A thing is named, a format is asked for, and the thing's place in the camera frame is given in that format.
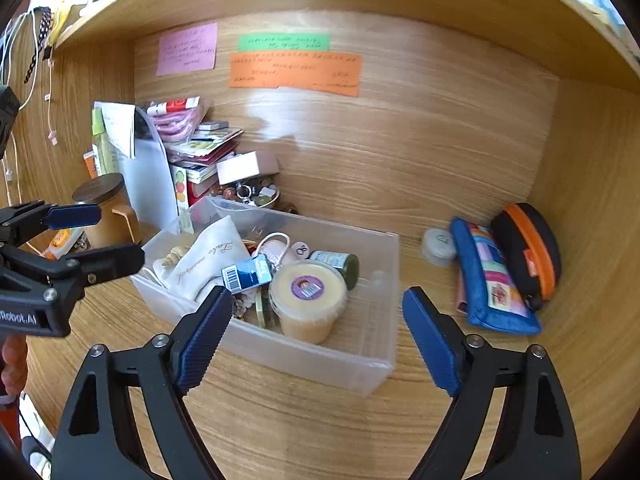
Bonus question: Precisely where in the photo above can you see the white drawstring pouch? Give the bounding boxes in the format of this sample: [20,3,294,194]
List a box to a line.
[152,213,292,304]

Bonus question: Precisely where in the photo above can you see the small blue barcode packet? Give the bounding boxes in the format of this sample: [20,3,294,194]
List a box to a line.
[221,254,273,295]

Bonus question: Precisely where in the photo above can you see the pink round case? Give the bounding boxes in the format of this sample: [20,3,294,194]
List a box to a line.
[258,238,298,266]

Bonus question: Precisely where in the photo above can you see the round clear tub yellow contents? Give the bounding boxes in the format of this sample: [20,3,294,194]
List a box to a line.
[269,260,348,344]

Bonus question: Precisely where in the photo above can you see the dark green spray bottle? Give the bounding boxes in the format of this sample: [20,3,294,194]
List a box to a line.
[310,250,360,290]

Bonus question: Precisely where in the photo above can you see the gold sunscreen bottle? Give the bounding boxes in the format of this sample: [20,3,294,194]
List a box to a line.
[255,286,277,330]

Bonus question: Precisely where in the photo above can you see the person's left hand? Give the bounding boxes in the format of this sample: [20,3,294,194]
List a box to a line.
[1,334,28,396]

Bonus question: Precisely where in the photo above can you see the white orange glue tube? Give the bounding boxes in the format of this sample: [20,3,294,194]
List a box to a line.
[43,228,84,260]

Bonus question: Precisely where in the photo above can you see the brown ceramic mug with lid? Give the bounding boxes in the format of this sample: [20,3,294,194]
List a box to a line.
[72,172,142,249]

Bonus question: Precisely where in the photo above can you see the blue patchwork zip pouch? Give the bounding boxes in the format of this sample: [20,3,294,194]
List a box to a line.
[450,217,541,336]

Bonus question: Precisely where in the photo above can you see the fruit pattern box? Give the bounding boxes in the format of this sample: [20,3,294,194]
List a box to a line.
[169,165,190,221]

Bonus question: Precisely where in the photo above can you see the pink flat wallet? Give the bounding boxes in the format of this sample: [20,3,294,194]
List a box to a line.
[456,271,468,315]

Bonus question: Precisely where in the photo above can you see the stack of books and packets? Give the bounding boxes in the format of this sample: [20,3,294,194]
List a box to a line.
[164,127,244,186]

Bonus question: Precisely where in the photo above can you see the black orange round case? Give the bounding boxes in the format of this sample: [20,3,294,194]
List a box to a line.
[490,203,562,312]

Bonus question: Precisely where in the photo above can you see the small white cardboard box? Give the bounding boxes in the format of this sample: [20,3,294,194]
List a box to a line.
[216,151,280,185]

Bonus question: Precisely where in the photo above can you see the white bowl of trinkets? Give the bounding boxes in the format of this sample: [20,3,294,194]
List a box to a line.
[215,176,281,208]

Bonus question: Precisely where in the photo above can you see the small white round container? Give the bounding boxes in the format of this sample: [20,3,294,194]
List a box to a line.
[421,228,457,266]

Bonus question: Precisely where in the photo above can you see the pink sticky note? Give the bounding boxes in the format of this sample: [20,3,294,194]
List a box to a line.
[156,22,218,77]

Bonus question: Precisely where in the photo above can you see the clear plastic storage bin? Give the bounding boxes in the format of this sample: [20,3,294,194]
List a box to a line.
[134,198,400,396]

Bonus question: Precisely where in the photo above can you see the green sticky note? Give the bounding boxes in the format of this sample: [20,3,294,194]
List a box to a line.
[238,32,331,52]

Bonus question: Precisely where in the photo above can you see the orange sticky note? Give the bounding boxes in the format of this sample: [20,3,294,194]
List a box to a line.
[228,50,362,96]

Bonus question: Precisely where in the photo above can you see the pink coiled cable pack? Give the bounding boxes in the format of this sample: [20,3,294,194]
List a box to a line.
[145,96,209,143]

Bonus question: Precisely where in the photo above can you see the white hanging cable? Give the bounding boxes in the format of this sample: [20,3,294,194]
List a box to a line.
[0,6,57,201]

